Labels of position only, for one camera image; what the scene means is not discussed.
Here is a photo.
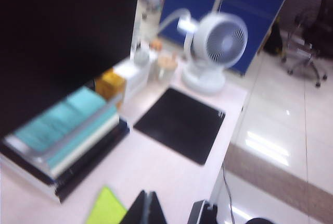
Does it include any AOC monitor with silver stand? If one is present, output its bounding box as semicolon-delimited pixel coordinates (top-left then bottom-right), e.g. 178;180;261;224
0;0;143;169

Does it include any lime green microfiber rag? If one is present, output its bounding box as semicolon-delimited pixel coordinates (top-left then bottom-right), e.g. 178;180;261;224
85;185;129;224

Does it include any black mouse pad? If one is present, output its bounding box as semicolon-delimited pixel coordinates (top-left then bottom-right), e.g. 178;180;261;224
133;87;226;166

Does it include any black grey device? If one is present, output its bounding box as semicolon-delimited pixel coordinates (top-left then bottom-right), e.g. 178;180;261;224
188;200;219;224

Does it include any glass jar wooden lid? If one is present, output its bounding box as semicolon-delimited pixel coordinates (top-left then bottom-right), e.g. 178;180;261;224
155;51;179;84

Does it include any gold box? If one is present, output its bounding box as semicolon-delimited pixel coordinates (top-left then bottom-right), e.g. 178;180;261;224
94;68;127;105

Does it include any teal cover book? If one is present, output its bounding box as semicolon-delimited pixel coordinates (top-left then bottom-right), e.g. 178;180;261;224
11;86;119;169

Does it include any white spine book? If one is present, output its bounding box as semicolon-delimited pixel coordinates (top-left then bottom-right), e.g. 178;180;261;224
49;114;121;179

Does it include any white box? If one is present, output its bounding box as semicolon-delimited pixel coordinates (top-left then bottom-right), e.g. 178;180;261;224
113;59;149;103

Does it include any grey mesh office chair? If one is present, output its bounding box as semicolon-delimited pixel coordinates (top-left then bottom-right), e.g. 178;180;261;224
281;0;333;88

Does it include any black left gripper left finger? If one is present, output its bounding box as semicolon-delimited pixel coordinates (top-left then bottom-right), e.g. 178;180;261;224
121;190;148;224

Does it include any white desk fan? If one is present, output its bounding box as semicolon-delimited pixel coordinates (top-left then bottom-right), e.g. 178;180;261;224
178;12;249;95

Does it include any round white pot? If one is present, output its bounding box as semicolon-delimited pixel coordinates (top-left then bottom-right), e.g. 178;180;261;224
133;42;152;66

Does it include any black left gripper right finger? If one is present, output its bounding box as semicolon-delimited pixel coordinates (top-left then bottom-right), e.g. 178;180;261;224
148;191;167;224

